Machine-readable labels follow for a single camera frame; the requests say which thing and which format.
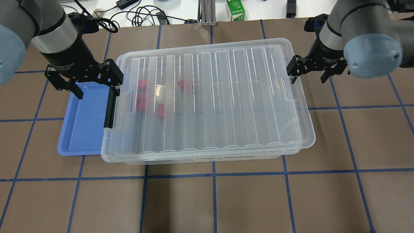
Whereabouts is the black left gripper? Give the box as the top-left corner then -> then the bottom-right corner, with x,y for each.
44,38 -> 124,100

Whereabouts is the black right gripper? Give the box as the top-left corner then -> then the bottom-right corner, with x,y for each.
287,38 -> 348,84

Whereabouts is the clear plastic box lid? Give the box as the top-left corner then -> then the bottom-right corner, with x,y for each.
109,38 -> 315,156

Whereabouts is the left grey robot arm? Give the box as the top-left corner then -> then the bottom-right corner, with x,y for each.
0,0 -> 123,99

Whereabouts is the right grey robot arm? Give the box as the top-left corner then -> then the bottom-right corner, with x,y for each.
286,0 -> 414,84

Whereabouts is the blue plastic tray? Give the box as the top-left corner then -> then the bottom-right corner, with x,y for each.
57,82 -> 109,156

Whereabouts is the red block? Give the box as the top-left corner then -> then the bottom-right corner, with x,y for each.
136,102 -> 147,112
136,93 -> 147,105
137,80 -> 148,91
157,103 -> 165,120

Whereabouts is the clear plastic storage box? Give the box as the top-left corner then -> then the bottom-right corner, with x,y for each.
101,128 -> 316,165

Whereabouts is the black device on desk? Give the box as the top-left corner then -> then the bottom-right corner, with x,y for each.
286,0 -> 296,18

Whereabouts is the black power adapter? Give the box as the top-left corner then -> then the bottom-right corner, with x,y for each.
116,0 -> 140,9

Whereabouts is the green white carton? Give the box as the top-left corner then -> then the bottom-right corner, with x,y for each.
225,0 -> 246,22

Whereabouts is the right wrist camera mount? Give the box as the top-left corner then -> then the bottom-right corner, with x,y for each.
303,14 -> 329,33

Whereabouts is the black cable bundle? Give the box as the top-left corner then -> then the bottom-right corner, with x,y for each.
61,0 -> 198,33

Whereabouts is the aluminium frame post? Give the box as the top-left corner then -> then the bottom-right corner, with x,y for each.
198,0 -> 216,27

